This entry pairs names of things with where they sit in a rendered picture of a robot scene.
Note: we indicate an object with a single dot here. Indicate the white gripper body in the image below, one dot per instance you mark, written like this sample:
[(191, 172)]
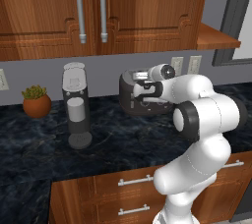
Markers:
[(137, 92)]

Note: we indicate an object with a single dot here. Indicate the bread slice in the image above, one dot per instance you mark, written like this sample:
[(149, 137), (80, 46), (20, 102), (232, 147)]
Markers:
[(140, 75)]

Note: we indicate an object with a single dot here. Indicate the grey coffee machine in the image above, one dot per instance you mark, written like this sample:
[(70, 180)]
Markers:
[(76, 103)]

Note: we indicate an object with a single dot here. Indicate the grey window frame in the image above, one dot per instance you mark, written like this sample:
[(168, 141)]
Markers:
[(229, 11)]

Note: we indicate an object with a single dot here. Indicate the white wall outlet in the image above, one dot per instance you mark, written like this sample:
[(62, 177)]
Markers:
[(3, 80), (177, 66), (194, 64)]

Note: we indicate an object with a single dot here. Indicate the wooden shelf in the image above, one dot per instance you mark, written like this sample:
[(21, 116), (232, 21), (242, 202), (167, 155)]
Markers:
[(215, 39)]

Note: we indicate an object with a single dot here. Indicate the green plant in terracotta pot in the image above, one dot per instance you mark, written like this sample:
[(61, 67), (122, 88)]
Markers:
[(36, 105)]

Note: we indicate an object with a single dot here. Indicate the wooden cupboard door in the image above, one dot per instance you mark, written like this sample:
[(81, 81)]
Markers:
[(147, 8), (39, 8)]

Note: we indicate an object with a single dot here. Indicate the dark grey toaster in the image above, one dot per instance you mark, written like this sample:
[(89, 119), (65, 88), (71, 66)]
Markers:
[(126, 95)]

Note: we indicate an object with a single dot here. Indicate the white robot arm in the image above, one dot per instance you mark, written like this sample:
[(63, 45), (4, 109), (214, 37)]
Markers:
[(203, 116)]

